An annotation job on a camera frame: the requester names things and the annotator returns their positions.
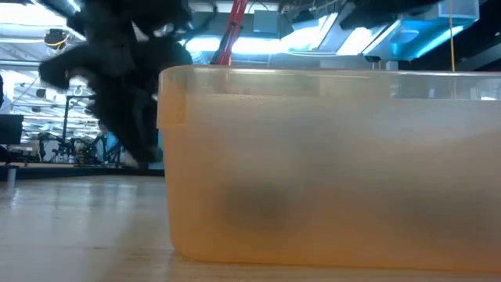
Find orange translucent plastic bin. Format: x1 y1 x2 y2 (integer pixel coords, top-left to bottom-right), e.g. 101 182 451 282
156 64 501 275

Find person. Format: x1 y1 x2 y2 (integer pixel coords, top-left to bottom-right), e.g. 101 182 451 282
96 123 118 162

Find grey ceiling box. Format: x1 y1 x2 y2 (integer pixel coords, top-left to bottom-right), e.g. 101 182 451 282
252 9 279 34

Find black background monitor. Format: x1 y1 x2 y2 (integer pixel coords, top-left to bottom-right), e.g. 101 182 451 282
0 114 25 146

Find background black robot arms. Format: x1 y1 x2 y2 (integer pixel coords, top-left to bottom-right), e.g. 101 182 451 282
37 132 122 165

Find background work table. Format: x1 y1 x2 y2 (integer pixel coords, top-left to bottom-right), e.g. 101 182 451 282
0 162 165 190

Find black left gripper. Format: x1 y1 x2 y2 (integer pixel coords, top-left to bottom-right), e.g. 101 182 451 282
38 0 193 165

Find yellow hanging cord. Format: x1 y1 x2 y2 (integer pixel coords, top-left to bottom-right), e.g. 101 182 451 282
448 0 457 74

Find black background frame stand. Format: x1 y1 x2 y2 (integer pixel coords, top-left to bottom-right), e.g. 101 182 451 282
62 95 99 162

